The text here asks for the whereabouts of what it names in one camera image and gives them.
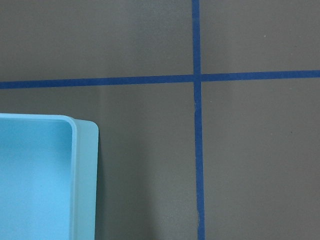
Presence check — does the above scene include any light blue plastic bin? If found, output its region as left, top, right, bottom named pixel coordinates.
left=0, top=113, right=99, bottom=240

